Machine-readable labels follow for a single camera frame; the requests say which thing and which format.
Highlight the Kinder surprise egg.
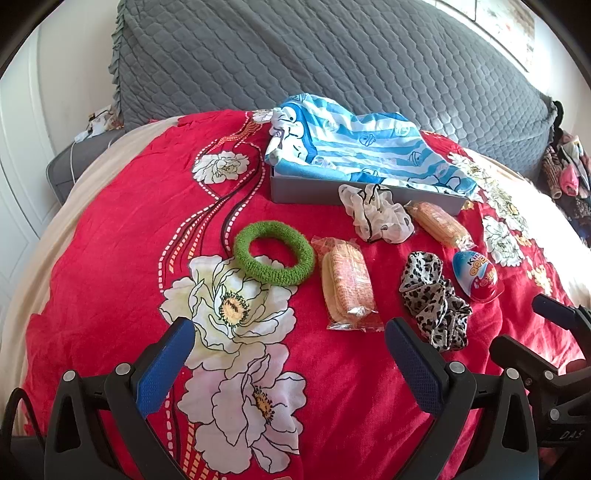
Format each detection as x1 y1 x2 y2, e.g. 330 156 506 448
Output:
452 251 504 303

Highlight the red floral bedspread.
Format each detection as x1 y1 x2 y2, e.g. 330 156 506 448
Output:
24 110 590 479

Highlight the white charging cable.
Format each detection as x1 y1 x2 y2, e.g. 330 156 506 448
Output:
67 138 80 185

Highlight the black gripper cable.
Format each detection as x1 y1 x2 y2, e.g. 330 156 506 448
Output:
0 386 47 458

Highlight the grey storage box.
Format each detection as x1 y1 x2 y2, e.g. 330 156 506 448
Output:
270 167 468 216

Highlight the grey quilted headboard cover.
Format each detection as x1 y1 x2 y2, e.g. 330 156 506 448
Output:
109 0 557 180

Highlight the white sheer scrunchie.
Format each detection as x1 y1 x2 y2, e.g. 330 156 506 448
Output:
339 184 415 244

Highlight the pile of clothes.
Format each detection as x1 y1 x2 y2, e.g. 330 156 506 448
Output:
541 101 590 247

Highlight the blue striped Doraemon cloth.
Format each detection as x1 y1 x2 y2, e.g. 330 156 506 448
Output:
266 93 478 197

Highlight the white wardrobe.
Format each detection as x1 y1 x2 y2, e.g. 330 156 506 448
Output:
0 30 58 319

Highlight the green knitted hair scrunchie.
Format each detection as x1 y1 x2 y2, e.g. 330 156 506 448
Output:
232 220 315 287

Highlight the packaged cake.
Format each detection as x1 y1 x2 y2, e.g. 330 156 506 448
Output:
405 201 476 251
311 237 384 332

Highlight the grey bedside stool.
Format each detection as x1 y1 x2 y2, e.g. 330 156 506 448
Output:
46 129 125 205

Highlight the wall picture frame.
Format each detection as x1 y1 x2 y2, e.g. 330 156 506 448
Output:
421 0 539 74

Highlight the leopard print scrunchie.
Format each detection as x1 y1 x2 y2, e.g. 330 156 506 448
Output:
399 251 473 352

